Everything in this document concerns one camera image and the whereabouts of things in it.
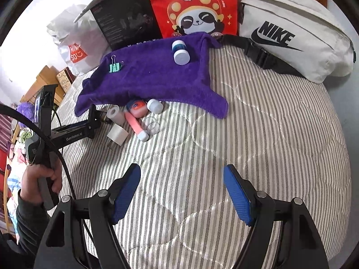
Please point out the green binder clip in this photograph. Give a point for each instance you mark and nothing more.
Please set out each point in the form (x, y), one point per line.
(115, 67)

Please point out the wooden furniture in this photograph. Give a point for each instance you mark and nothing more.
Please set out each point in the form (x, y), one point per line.
(42, 81)

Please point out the orange white round bottle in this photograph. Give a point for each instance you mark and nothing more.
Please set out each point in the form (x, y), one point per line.
(137, 109)

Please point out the white shopping bag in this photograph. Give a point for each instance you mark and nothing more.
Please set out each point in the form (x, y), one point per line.
(70, 30)

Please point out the colourful patterned blanket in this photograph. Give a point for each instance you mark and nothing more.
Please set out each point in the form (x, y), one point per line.
(11, 173)

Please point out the black headphone box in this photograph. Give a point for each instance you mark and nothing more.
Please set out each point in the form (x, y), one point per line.
(123, 19)

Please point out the pink tube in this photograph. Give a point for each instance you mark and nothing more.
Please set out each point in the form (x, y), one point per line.
(133, 123)

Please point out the white sling bag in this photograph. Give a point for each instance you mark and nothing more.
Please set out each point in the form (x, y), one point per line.
(308, 14)

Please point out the purple towel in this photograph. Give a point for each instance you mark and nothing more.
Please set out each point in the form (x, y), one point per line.
(157, 84)

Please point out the person's left forearm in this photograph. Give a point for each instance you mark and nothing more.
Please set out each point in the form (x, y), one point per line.
(30, 218)

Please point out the small white jar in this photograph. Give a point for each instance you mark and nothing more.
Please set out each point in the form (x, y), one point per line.
(154, 106)

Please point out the purple plush toy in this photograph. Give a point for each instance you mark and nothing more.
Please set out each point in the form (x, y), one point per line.
(25, 110)

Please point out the small brown printed box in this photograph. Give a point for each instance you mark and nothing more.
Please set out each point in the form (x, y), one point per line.
(65, 81)

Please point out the person's left hand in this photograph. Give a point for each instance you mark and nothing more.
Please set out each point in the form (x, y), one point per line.
(30, 182)

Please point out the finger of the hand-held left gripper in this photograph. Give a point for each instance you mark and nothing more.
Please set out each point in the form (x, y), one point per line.
(94, 120)

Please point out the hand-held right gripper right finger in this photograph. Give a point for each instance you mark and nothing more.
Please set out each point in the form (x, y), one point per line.
(238, 193)

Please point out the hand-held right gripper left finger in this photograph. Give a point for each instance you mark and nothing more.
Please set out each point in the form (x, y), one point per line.
(126, 190)

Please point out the blue and white bottle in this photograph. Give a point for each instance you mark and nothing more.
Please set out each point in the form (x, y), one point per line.
(181, 56)

